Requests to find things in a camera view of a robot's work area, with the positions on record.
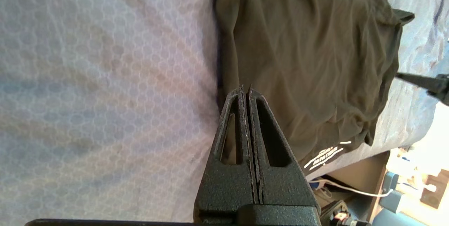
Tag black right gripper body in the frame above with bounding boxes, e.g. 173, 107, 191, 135
426, 73, 449, 107

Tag blue bed sheet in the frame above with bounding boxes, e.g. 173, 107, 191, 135
0, 0, 449, 225

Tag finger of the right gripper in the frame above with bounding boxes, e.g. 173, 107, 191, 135
396, 72, 443, 91

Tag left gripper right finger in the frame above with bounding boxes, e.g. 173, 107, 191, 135
246, 86, 321, 225

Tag black moon print T-shirt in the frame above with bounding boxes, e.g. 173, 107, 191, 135
215, 0, 415, 177

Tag brown cardboard box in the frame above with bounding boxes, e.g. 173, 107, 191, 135
324, 151, 391, 219

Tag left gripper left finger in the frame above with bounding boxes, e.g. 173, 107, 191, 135
193, 86, 259, 224

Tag thin white cable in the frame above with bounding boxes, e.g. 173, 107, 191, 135
309, 179, 395, 198

